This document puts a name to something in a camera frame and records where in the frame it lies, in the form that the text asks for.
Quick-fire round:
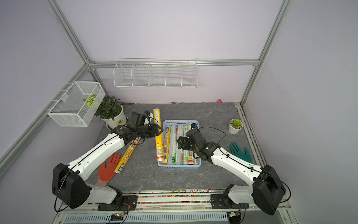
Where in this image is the white wire wall shelf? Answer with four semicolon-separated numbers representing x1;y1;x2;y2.
113;58;198;89

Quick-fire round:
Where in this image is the orange rubber glove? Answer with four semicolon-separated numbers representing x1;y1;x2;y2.
96;153;121;187

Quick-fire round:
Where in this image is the white wire box basket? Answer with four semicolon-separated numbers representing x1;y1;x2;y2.
48;81;105;127

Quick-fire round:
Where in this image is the small succulent in white pot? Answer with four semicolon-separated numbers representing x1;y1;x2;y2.
228;119;243;135

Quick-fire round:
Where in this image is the green leafy plant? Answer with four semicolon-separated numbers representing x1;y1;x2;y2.
95;95;123;120

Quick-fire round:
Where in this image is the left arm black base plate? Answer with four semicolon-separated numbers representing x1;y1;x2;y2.
98;195;138;211

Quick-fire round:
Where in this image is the yellow plastic wrap roll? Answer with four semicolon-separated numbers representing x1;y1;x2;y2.
161;126;171;165

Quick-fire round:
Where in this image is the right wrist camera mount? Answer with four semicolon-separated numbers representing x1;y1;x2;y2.
190;123;199;129

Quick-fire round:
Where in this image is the white green wrap roll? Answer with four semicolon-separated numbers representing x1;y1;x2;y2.
193;121;200;165
169;125;177;165

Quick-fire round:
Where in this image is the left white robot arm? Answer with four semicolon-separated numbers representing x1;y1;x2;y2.
52;111;163;211

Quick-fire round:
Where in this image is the white wrap roll red label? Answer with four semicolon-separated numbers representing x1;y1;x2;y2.
178;125;185;165

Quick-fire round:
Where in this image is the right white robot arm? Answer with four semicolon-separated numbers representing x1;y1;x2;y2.
177;128;287;215

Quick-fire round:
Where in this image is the white plant pot with saucer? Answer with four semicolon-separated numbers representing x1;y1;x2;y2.
100;105;128;129

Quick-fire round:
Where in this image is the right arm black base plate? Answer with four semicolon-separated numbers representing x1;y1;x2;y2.
209;194;249;210

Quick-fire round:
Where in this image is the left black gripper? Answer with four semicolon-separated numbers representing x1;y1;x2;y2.
136;124;164;139

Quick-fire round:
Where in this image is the light blue plastic basket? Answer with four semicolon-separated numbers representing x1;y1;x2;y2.
158;120;201;169

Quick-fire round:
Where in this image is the green rubber glove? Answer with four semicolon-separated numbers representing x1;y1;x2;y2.
230;142;253;163

